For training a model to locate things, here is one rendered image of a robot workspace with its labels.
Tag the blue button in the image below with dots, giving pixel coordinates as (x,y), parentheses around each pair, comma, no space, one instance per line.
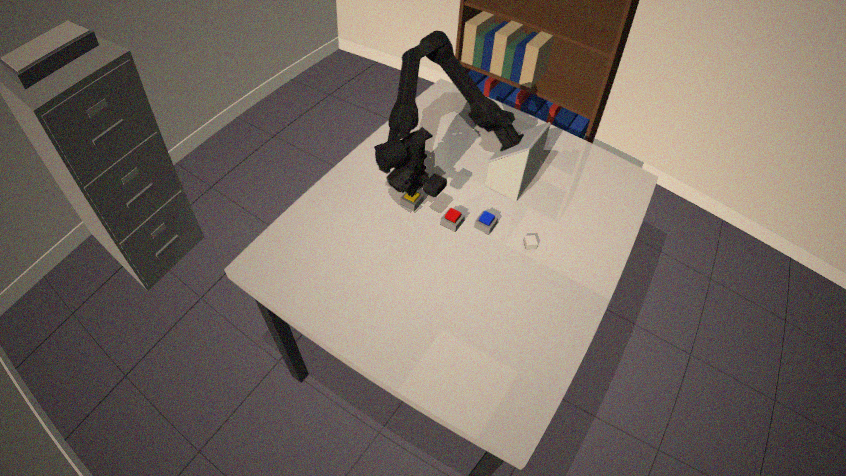
(486,222)

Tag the yellow button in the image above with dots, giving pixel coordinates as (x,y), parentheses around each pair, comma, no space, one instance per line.
(412,202)

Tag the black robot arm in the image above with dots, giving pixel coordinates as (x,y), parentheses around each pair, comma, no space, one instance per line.
(485,112)

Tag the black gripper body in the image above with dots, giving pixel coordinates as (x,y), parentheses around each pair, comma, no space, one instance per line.
(432,185)

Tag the red button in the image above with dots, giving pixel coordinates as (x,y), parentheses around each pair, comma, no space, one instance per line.
(452,219)

